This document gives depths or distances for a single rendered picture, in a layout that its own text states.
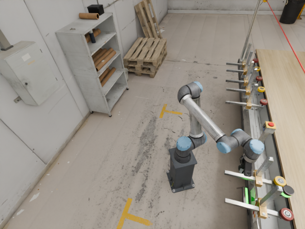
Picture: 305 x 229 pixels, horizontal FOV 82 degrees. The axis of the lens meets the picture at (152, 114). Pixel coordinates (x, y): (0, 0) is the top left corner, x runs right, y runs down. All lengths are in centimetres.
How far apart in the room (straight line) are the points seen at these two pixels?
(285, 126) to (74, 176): 274
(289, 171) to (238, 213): 93
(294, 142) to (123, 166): 208
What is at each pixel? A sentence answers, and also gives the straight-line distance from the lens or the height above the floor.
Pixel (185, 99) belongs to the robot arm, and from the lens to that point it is 148.
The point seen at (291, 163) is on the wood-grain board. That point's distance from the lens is 198.
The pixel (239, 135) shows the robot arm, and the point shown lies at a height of 134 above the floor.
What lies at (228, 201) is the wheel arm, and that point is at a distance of 165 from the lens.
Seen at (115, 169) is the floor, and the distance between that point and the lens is 275.
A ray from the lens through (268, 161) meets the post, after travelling 163.
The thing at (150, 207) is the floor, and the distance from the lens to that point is 247.
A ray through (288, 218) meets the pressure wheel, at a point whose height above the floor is 91.
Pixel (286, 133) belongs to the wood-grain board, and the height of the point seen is 90.
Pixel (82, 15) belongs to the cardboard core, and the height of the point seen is 160.
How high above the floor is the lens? 236
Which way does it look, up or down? 45 degrees down
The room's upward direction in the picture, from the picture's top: 6 degrees counter-clockwise
